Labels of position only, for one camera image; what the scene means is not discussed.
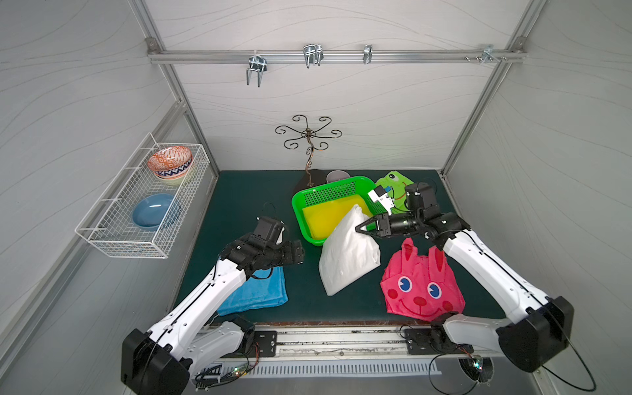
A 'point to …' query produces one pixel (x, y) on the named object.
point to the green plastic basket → (356, 185)
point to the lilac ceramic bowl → (336, 175)
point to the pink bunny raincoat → (420, 286)
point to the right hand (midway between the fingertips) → (356, 229)
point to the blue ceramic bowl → (150, 211)
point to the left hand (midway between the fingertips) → (294, 255)
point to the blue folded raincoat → (263, 287)
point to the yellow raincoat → (322, 219)
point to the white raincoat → (348, 253)
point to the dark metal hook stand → (312, 135)
